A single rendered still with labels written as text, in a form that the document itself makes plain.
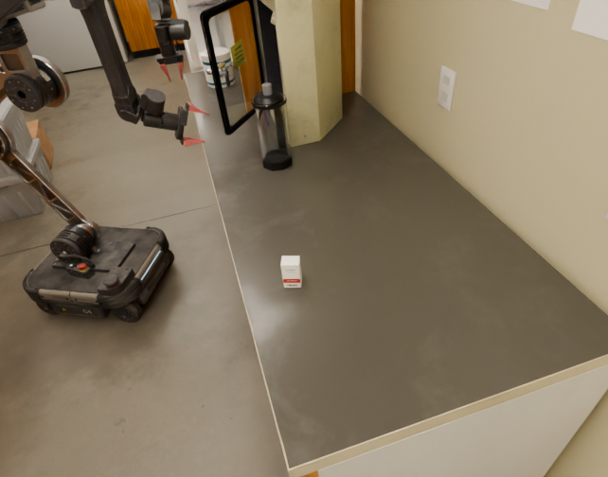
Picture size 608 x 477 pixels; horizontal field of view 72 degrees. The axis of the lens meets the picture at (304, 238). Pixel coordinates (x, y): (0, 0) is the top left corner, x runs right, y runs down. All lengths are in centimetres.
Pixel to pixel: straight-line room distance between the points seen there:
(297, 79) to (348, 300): 78
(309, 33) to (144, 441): 164
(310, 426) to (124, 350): 159
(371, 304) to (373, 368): 16
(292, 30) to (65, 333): 185
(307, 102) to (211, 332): 123
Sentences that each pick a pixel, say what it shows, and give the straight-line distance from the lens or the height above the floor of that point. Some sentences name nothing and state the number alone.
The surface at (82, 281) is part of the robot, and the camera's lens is 236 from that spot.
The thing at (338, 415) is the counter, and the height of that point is 94.
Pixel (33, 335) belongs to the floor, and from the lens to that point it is 261.
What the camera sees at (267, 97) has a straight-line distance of 132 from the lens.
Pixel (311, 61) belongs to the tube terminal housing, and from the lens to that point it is 145.
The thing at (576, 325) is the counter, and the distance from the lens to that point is 102.
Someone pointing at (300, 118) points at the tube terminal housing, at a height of 104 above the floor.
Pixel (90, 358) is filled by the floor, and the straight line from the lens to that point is 234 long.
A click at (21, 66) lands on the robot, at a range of 197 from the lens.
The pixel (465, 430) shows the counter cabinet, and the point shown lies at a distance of 93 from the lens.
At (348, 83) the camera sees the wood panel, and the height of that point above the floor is 98.
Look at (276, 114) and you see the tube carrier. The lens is 132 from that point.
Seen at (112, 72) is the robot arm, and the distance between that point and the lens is 146.
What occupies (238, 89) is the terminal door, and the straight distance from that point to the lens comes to 160.
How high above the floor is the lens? 166
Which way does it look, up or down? 40 degrees down
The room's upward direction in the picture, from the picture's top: 6 degrees counter-clockwise
